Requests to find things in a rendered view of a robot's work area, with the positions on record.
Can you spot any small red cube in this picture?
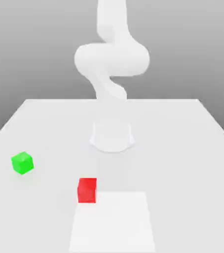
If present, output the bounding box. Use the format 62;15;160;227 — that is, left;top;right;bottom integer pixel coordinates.
77;177;97;204

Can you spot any small green cube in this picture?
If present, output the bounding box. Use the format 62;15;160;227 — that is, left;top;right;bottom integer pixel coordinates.
10;151;35;175

